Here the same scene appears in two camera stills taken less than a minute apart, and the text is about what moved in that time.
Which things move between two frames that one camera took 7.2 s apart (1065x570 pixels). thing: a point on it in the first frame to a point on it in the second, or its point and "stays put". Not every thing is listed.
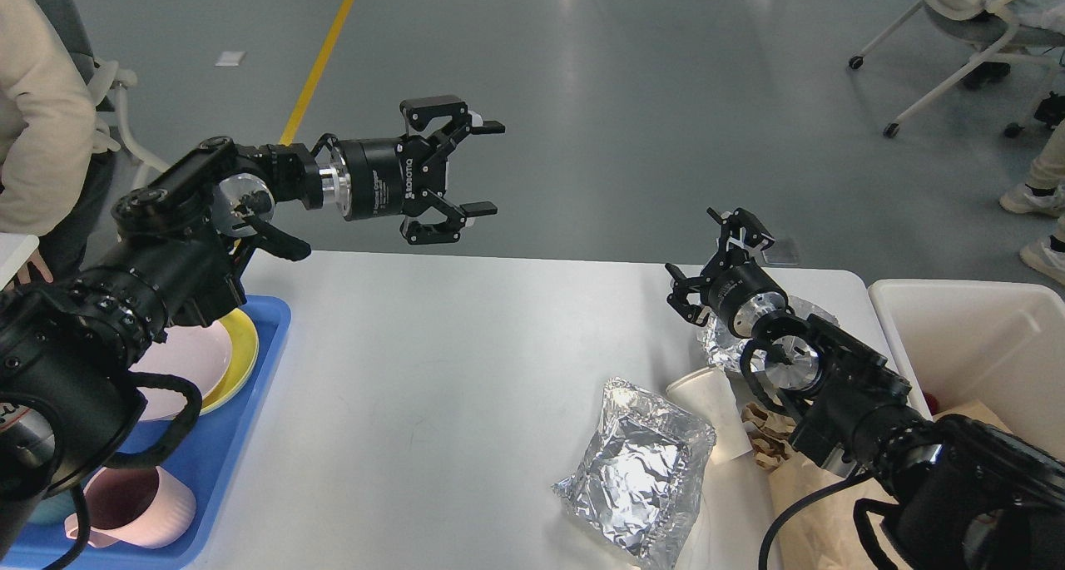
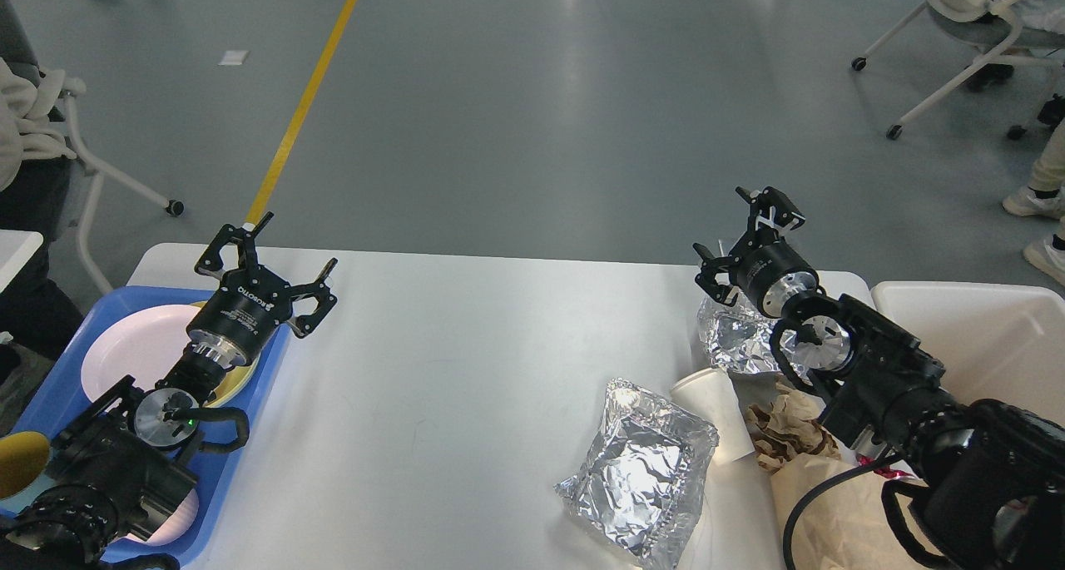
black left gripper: x=387 y=173 to x=237 y=321
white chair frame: x=107 y=76 to x=71 y=91
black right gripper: x=732 y=284 to x=770 y=270
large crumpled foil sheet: x=640 y=482 stays put
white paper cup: x=708 y=394 stays put
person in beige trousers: x=1044 y=195 stays put
